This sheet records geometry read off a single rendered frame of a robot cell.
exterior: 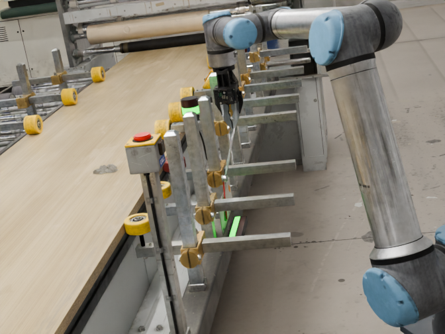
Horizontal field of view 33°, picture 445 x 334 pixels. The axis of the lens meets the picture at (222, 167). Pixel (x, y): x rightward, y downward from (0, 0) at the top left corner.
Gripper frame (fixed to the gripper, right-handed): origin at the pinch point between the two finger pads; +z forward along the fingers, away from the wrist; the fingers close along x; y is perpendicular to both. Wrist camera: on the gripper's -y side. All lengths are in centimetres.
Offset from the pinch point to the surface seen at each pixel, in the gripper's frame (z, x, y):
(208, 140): 3.5, -8.0, 4.7
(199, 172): 5.5, -7.1, 29.7
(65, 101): 8, -94, -99
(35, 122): 6, -91, -53
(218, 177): 15.4, -5.8, 7.4
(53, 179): 11, -63, 6
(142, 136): -22, -8, 80
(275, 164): 15.2, 12.3, 0.4
